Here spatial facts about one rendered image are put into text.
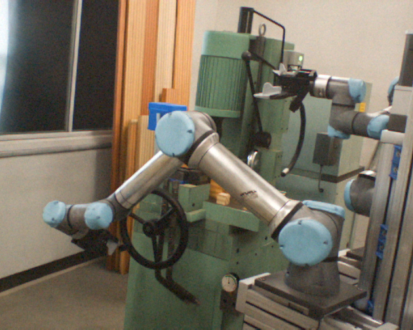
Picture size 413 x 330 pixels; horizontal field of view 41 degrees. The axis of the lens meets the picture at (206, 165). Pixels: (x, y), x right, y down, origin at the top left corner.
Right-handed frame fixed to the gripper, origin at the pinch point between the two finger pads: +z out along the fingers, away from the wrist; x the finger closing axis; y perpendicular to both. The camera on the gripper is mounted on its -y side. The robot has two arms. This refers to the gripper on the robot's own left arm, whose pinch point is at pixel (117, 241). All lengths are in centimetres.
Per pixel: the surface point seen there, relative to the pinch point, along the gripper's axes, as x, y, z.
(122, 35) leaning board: -117, -131, 73
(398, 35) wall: 15, -227, 188
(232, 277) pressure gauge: 36.8, -3.0, 18.2
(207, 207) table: 20.2, -23.3, 13.8
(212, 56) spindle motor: 10, -74, -6
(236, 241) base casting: 31.8, -15.9, 21.6
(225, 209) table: 27.4, -24.3, 13.2
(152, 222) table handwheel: 11.0, -9.6, -1.1
